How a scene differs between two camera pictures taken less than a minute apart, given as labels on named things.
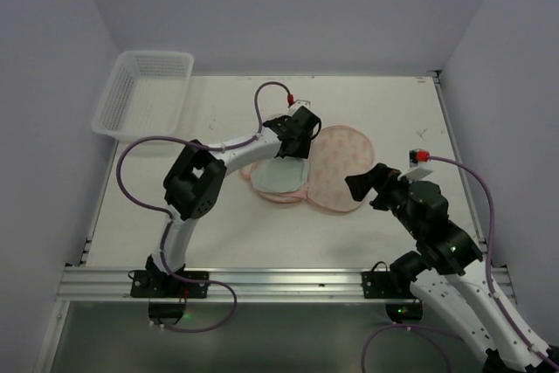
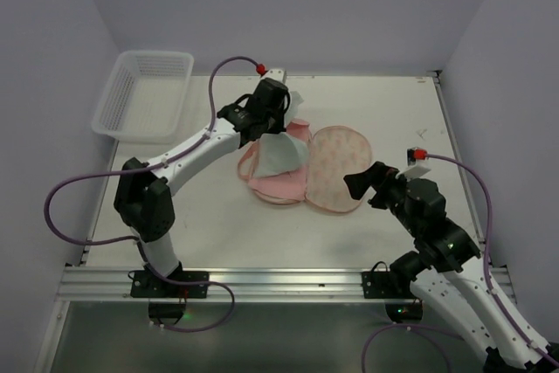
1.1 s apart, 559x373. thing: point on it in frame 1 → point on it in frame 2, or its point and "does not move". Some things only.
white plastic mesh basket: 143,95 does not move
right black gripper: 378,182 does not move
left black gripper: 295,146 → 274,117
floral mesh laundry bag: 335,153 does not move
